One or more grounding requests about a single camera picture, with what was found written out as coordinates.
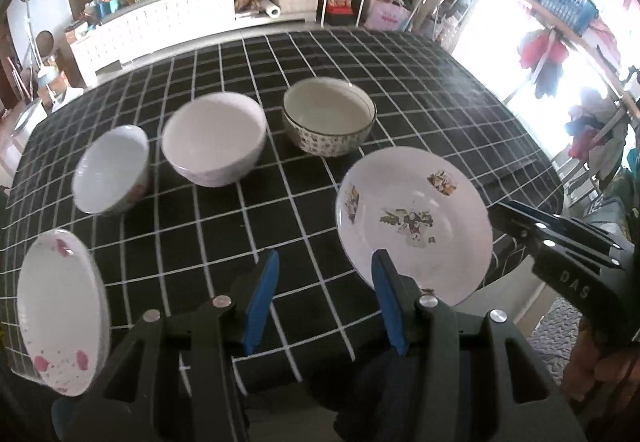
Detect white plate with leaf prints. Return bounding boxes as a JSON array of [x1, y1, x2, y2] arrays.
[[335, 147, 495, 307]]

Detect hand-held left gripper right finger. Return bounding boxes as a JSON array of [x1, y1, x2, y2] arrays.
[[371, 249, 588, 442]]

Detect person's right hand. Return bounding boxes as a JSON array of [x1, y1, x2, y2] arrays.
[[562, 317, 640, 423]]

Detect hanging red clothes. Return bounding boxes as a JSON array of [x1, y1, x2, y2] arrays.
[[516, 28, 571, 99]]

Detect black flower patterned bowl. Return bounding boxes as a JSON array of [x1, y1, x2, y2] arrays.
[[282, 78, 377, 157]]

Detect small white pink-floral bowl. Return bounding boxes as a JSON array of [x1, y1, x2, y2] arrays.
[[71, 124, 151, 215]]

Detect long white cabinet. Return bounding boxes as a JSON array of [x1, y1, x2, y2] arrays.
[[69, 0, 321, 88]]

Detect white plate with pink flowers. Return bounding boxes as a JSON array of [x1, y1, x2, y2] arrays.
[[16, 229, 111, 397]]

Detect plain white bowl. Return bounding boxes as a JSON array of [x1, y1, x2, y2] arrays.
[[161, 92, 268, 188]]

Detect pink shopping bag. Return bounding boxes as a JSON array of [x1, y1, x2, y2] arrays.
[[366, 0, 412, 33]]

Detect clothes drying rack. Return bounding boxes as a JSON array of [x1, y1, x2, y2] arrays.
[[564, 66, 640, 227]]

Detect black white checkered tablecloth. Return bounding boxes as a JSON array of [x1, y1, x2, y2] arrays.
[[0, 26, 566, 403]]

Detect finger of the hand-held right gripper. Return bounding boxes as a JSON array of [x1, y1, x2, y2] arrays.
[[492, 204, 622, 269], [507, 201, 635, 251]]

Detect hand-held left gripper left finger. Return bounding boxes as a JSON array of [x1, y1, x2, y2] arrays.
[[52, 249, 281, 442]]

